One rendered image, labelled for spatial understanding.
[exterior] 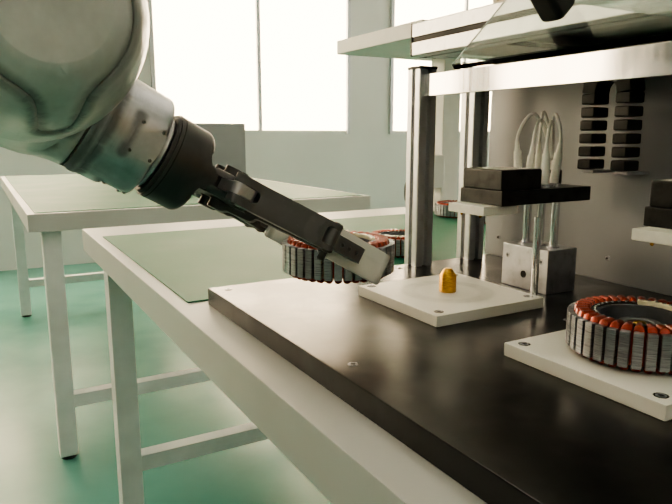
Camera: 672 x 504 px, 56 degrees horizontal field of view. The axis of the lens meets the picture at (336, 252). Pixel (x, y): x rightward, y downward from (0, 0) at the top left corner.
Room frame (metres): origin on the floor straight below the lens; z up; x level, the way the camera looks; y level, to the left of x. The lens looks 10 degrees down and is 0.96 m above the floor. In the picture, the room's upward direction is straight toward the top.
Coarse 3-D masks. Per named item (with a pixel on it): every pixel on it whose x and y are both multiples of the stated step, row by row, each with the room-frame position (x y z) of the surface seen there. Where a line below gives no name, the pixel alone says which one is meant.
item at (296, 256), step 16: (288, 240) 0.61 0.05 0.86; (368, 240) 0.63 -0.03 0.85; (384, 240) 0.60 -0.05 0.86; (288, 256) 0.59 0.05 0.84; (304, 256) 0.58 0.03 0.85; (288, 272) 0.59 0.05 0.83; (304, 272) 0.58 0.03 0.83; (320, 272) 0.57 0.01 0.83; (336, 272) 0.57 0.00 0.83; (384, 272) 0.59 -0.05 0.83
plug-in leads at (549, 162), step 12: (540, 120) 0.78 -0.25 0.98; (552, 120) 0.77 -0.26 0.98; (540, 132) 0.80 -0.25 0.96; (552, 132) 0.79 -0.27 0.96; (516, 144) 0.79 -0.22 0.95; (540, 144) 0.80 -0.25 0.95; (552, 144) 0.80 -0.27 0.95; (516, 156) 0.79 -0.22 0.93; (528, 156) 0.77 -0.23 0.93; (540, 156) 0.79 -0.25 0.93; (552, 156) 0.80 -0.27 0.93; (540, 168) 0.79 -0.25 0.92; (552, 168) 0.77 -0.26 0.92; (552, 180) 0.77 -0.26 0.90
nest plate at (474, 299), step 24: (360, 288) 0.73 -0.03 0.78; (384, 288) 0.72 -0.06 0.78; (408, 288) 0.72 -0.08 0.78; (432, 288) 0.72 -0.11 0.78; (456, 288) 0.72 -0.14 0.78; (480, 288) 0.72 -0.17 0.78; (504, 288) 0.72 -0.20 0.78; (408, 312) 0.65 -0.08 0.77; (432, 312) 0.62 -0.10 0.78; (456, 312) 0.62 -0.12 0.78; (480, 312) 0.63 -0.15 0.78; (504, 312) 0.65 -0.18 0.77
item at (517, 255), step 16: (512, 256) 0.78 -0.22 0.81; (528, 256) 0.76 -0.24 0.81; (544, 256) 0.74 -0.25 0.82; (560, 256) 0.74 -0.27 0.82; (512, 272) 0.78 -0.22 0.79; (528, 272) 0.76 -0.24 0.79; (544, 272) 0.74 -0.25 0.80; (560, 272) 0.74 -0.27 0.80; (528, 288) 0.76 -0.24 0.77; (544, 288) 0.74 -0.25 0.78; (560, 288) 0.74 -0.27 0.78
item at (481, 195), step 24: (480, 168) 0.74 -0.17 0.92; (504, 168) 0.73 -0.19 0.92; (528, 168) 0.73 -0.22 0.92; (480, 192) 0.73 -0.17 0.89; (504, 192) 0.70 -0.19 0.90; (528, 192) 0.72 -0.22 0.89; (552, 192) 0.74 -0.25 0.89; (576, 192) 0.76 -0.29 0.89; (528, 216) 0.79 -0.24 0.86; (552, 216) 0.76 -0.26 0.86; (528, 240) 0.79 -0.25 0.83; (552, 240) 0.75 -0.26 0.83
